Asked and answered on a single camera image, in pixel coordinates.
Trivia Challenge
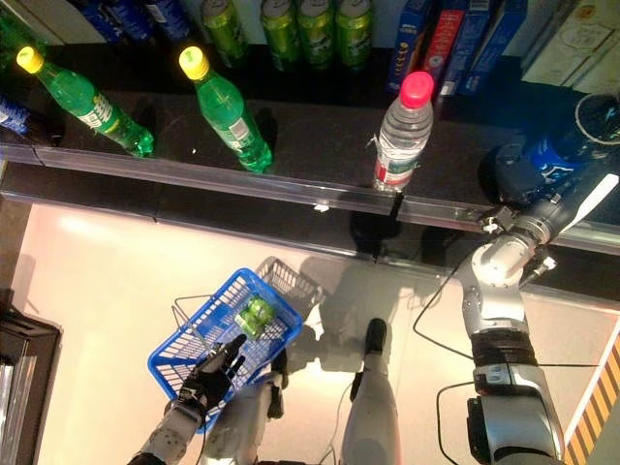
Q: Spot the blue plastic shopping basket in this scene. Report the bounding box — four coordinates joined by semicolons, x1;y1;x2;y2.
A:
147;267;305;435

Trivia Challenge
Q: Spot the black cable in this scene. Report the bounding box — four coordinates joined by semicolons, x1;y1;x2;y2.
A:
411;254;485;465

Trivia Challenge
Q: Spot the black shelf board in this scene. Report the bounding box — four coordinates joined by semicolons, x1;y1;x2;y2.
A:
0;162;620;292
0;43;620;253

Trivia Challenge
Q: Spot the blue cardboard box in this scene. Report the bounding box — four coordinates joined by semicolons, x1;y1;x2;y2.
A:
457;0;532;97
386;0;434;94
438;0;508;97

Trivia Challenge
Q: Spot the yellow black hazard tape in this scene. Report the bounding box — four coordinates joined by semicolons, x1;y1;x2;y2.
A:
564;357;620;465

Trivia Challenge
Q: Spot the dark corner display unit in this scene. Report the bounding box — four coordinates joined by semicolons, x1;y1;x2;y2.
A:
0;285;64;465

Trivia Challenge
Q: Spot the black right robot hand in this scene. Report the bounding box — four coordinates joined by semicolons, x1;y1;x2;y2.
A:
493;144;620;238

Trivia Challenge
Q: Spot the silver right robot leg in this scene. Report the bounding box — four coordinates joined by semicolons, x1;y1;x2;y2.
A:
338;317;401;465

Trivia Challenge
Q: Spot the red cardboard box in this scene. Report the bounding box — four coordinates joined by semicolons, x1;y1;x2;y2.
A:
419;8;469;86

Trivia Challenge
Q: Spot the cream white box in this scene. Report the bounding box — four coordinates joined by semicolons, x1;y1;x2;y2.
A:
571;28;620;93
520;0;611;83

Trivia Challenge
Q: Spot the green sprite bottle yellow cap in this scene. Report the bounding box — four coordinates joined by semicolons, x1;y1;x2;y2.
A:
0;9;47;64
15;46;155;159
178;46;273;174

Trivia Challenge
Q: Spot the water bottle pink cap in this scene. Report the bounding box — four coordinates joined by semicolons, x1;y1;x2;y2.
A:
371;71;435;195

